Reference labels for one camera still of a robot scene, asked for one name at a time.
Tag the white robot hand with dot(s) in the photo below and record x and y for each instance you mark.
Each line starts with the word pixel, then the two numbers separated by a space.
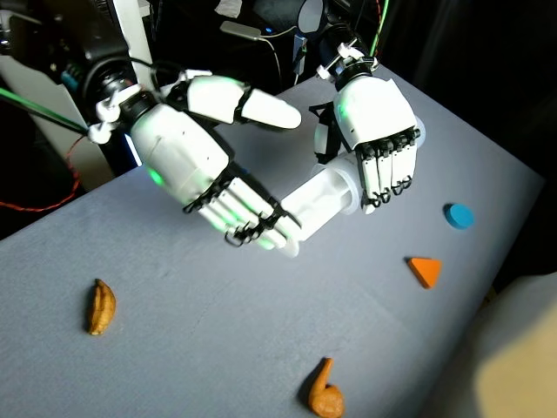
pixel 178 148
pixel 374 109

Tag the large clear plastic syringe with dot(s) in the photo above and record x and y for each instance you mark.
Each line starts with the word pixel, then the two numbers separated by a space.
pixel 317 196

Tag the silver flat device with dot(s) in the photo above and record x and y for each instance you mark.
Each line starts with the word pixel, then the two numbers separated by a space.
pixel 239 29

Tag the blue round block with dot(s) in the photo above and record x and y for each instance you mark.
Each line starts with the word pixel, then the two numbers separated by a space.
pixel 460 215

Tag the white paper sheet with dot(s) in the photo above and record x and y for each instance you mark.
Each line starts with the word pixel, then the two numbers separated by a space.
pixel 228 5

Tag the orange triangle block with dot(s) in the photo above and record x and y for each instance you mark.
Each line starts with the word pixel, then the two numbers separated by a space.
pixel 426 270

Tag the brown toy croissant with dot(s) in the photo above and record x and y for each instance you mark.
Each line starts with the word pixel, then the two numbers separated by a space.
pixel 102 309

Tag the grey table cloth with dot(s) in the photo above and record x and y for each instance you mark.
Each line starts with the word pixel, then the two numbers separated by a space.
pixel 261 326

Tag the blurred beige box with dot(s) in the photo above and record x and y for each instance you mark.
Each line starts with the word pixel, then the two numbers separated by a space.
pixel 513 361

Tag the orange toy drumstick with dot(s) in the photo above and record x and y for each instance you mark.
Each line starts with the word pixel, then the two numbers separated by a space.
pixel 326 398

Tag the white upright post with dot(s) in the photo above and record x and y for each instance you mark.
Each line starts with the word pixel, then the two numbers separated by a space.
pixel 135 30

